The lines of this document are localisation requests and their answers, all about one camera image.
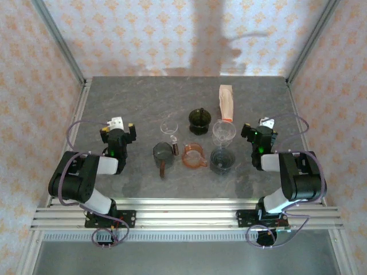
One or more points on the clear glass cup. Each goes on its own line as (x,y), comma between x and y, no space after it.
(224,130)

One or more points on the beige coffee filter pack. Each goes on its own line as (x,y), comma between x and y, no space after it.
(226,103)

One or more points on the dark grey coffee dripper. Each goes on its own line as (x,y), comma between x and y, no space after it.
(222,160)

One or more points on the dark green coffee dripper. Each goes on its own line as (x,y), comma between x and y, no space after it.
(199,120)

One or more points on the orange glass server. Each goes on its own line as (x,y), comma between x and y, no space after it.
(193,160)

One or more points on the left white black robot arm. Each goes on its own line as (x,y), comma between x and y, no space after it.
(71,183)

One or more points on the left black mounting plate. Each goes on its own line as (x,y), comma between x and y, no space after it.
(129,219)

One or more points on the black mounting plate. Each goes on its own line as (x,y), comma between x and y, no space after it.
(129,219)
(246,219)

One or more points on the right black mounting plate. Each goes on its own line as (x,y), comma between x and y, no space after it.
(246,219)

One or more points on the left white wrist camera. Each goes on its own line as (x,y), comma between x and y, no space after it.
(116,122)

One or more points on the aluminium side rail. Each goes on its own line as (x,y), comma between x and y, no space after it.
(81,106)
(296,106)

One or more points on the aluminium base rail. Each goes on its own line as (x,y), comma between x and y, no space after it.
(186,215)

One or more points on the aluminium frame post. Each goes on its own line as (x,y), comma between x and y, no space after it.
(58,40)
(312,40)

